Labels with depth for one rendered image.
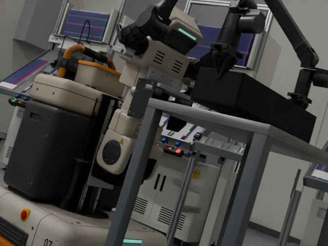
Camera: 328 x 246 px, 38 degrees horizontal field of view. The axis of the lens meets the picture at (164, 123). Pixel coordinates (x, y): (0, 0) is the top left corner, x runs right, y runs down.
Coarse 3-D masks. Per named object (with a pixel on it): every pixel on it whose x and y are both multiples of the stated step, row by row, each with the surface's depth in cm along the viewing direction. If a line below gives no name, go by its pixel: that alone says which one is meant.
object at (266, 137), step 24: (144, 120) 156; (192, 120) 158; (216, 120) 139; (240, 120) 134; (144, 144) 154; (264, 144) 128; (288, 144) 138; (144, 168) 156; (240, 168) 206; (264, 168) 130; (240, 192) 129; (120, 216) 153; (240, 216) 127; (120, 240) 154; (240, 240) 128
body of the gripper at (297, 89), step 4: (296, 84) 193; (300, 84) 191; (304, 84) 191; (308, 84) 191; (296, 88) 192; (300, 88) 191; (304, 88) 191; (308, 88) 191; (288, 92) 191; (296, 92) 192; (300, 92) 191; (304, 92) 190; (308, 92) 192; (292, 96) 192; (296, 96) 192; (300, 96) 188; (304, 96) 189; (308, 100) 193
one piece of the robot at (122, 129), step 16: (144, 48) 193; (160, 48) 197; (128, 64) 206; (144, 64) 194; (160, 64) 200; (176, 64) 208; (128, 80) 204; (128, 96) 204; (160, 96) 204; (112, 128) 199; (128, 128) 195; (160, 128) 208; (112, 144) 197; (128, 144) 192; (112, 160) 195; (160, 160) 208
